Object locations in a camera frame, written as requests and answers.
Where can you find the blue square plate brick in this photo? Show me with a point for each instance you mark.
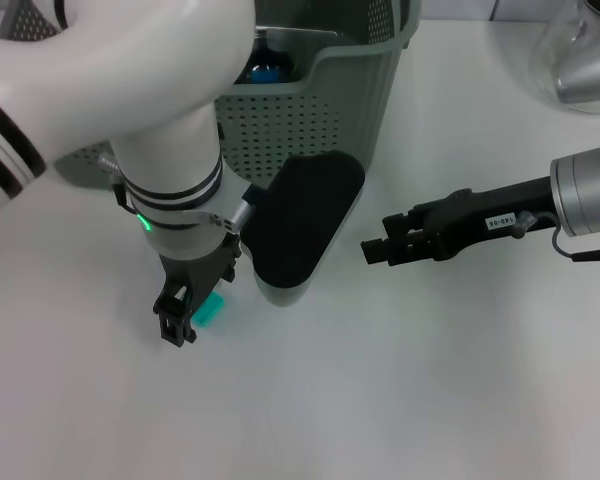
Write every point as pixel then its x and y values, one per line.
pixel 265 76

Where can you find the clear glass pitcher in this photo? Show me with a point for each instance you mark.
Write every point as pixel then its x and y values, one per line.
pixel 555 40

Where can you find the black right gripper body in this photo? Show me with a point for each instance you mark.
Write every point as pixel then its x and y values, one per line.
pixel 480 222

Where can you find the glass teacup black holder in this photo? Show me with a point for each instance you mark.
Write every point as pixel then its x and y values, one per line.
pixel 275 55

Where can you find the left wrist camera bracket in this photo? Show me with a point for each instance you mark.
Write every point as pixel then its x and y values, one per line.
pixel 230 217

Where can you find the grey perforated storage bin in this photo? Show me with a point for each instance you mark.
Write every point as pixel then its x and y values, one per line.
pixel 330 100

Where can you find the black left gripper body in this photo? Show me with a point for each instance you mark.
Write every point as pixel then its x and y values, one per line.
pixel 200 272

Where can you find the teal plate brick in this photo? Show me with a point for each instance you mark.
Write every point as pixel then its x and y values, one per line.
pixel 209 312

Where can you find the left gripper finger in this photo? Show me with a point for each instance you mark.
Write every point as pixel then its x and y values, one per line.
pixel 172 320

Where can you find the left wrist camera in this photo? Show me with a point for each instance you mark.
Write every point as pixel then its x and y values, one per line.
pixel 305 225

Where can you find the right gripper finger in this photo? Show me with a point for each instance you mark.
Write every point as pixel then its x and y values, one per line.
pixel 375 252

